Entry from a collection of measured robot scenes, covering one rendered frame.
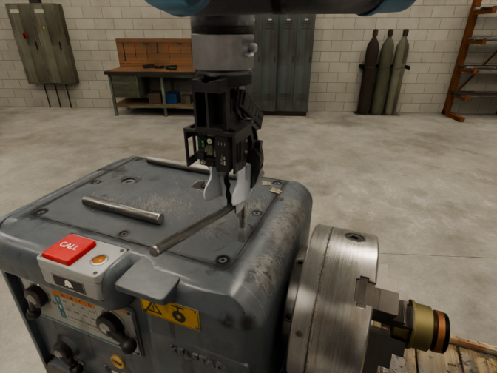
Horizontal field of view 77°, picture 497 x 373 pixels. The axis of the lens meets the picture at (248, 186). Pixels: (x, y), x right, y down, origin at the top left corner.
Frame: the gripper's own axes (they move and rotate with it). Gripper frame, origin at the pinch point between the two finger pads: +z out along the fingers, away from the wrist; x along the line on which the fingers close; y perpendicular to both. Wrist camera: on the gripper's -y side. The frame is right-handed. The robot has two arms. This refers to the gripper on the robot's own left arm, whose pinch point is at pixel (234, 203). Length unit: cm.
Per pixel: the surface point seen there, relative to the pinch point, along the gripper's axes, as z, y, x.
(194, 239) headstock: 9.6, -0.3, -8.4
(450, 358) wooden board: 47, -24, 46
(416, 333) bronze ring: 25.2, -8.2, 32.6
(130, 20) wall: -39, -540, -462
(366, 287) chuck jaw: 14.1, -4.3, 22.2
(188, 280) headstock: 9.7, 9.2, -3.9
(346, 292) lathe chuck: 14.6, -2.4, 19.2
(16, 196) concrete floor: 136, -146, -321
